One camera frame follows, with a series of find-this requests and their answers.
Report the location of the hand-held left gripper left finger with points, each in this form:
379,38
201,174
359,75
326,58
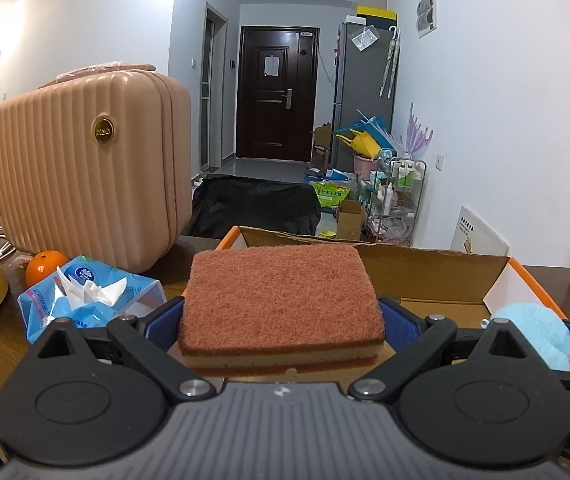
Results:
162,319

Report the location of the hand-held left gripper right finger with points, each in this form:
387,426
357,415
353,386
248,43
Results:
397,326

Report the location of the light blue fluffy puff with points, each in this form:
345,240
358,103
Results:
540,332

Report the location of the red printed cardboard box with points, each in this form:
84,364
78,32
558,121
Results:
415,266

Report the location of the brown scouring sponge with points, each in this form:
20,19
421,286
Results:
280,295

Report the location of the small open cardboard box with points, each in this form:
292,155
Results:
351,220

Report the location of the white board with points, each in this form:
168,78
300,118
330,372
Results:
480,235

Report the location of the open blue tissue pack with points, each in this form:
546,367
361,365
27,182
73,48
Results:
40,306

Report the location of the orange fruit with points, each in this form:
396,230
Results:
42,266

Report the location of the green printed bag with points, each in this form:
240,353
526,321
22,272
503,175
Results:
332,196

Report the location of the black duffel bag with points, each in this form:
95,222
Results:
255,205

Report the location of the wrapped snack packet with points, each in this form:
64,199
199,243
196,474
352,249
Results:
17,265

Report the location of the pink ribbed suitcase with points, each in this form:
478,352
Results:
90,175

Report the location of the pink bucket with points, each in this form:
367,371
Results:
365,166

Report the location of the yellow bag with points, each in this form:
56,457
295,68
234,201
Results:
362,144

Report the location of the tall cardboard box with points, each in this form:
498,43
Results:
322,147

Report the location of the blue bags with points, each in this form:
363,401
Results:
377,127

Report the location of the dark brown entrance door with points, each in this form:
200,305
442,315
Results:
275,115

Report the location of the grey interior door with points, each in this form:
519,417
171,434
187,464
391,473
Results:
207,90

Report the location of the grey refrigerator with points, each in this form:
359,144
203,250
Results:
360,85

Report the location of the pale folded umbrella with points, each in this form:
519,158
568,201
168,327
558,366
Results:
386,67
395,60

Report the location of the white paper sheet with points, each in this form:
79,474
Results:
272,65

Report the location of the clear plastic pouch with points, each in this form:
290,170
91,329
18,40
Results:
366,37

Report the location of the yellow box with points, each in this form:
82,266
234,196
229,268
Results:
377,15

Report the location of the white wall socket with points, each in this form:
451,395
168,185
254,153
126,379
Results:
440,162

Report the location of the purple wall decoration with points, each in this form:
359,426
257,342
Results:
419,137

